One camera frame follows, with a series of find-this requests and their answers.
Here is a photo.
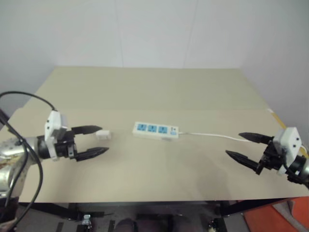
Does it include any white plug adapter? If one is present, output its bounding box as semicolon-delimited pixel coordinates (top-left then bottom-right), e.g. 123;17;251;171
96;130;112;141

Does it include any yellow tape strip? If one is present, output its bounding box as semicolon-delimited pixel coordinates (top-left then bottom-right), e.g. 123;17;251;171
266;109;289;129

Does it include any orange mat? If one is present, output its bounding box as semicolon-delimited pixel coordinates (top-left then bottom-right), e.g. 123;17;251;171
243;196;309;232

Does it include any white power strip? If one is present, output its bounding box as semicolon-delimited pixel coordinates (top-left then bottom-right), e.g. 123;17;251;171
132;121;181;141

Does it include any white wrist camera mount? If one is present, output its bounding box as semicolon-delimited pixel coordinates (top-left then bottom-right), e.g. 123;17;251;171
273;126;303;177
44;110;70;162

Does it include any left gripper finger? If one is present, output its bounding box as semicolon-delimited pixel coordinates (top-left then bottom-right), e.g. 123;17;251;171
72;125;103;136
76;146;110;163

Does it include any grey cloth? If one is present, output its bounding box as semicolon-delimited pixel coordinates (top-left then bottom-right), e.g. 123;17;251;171
272;200;309;232

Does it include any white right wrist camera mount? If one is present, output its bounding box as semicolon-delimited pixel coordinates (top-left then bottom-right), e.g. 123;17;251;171
273;126;303;177

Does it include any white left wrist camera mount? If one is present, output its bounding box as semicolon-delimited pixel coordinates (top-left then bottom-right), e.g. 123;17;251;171
44;110;70;162

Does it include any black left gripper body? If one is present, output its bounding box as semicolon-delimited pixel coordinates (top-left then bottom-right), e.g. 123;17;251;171
55;129;79;163

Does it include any white power cord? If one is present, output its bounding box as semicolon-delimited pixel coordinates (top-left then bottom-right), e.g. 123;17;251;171
178;131;247;143

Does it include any black table frame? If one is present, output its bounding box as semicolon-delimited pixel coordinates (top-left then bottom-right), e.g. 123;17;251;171
18;198;292;232

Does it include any clear plastic bottle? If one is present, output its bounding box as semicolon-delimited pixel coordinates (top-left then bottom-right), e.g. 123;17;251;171
82;213;94;232

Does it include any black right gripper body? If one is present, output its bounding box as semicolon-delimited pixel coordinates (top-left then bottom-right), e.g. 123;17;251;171
255;138;287;175

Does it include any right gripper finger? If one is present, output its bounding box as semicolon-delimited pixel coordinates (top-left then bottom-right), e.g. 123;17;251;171
238;131;275;146
225;150;262;173

